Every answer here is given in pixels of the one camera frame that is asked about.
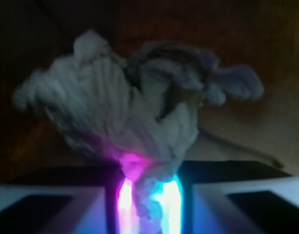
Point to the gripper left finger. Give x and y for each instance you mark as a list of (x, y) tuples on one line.
[(68, 200)]

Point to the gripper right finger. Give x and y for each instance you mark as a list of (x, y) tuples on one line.
[(236, 197)]

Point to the white paper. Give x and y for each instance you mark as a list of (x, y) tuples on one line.
[(141, 111)]

